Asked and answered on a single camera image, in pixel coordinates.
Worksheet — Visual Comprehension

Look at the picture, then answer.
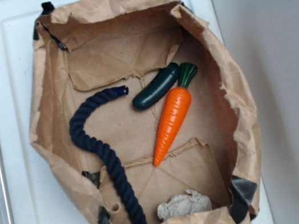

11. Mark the dark blue twisted rope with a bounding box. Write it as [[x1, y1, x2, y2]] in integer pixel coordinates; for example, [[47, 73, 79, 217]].
[[63, 84, 152, 224]]

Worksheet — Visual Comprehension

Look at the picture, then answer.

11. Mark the brown paper bag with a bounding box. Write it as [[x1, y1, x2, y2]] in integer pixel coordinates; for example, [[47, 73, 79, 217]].
[[29, 0, 261, 224]]

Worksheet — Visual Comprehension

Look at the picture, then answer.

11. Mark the orange toy carrot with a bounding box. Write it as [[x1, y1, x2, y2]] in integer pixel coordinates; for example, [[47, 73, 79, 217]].
[[153, 62, 198, 166]]

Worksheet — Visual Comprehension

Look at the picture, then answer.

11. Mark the dark green toy cucumber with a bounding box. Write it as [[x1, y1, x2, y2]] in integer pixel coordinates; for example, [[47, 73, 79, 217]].
[[132, 62, 180, 111]]

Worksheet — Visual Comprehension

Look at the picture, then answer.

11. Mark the crumpled white paper ball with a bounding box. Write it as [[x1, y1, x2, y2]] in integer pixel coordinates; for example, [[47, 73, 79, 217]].
[[157, 189, 213, 221]]

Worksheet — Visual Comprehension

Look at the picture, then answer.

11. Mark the white plastic bin lid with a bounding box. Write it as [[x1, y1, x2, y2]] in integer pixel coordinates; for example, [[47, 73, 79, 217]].
[[0, 0, 275, 224]]

